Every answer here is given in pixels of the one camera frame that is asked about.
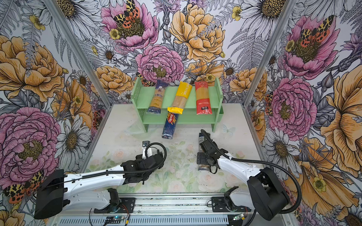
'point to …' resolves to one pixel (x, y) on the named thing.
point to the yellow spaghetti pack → (180, 101)
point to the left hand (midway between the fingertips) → (153, 157)
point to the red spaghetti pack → (203, 103)
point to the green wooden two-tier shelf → (141, 96)
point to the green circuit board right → (238, 217)
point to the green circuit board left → (116, 219)
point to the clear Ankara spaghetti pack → (202, 137)
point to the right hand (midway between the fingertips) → (206, 162)
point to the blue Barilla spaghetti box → (169, 125)
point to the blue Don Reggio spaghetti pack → (159, 94)
